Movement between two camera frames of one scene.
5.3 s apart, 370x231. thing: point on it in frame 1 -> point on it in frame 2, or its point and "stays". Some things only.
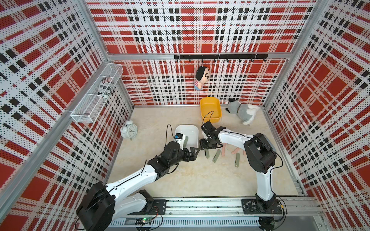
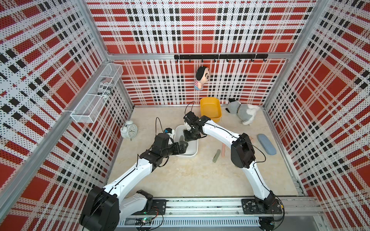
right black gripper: (202, 145) -> (187, 137)
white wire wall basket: (86, 110) stays
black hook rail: (215, 57) stays
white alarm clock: (129, 130) stays
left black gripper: (192, 156) -> (182, 149)
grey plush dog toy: (245, 112) stays
